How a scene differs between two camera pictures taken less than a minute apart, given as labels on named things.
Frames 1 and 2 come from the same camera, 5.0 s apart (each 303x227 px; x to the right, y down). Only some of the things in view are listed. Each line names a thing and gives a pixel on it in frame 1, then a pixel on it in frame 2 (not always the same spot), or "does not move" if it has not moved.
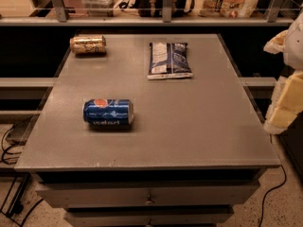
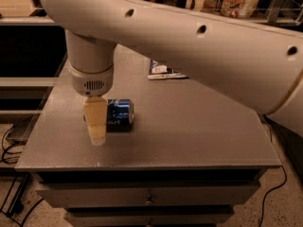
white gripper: [294, 46] → [91, 81]
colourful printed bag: [234, 1] does not move
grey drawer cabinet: [196, 148] does not move
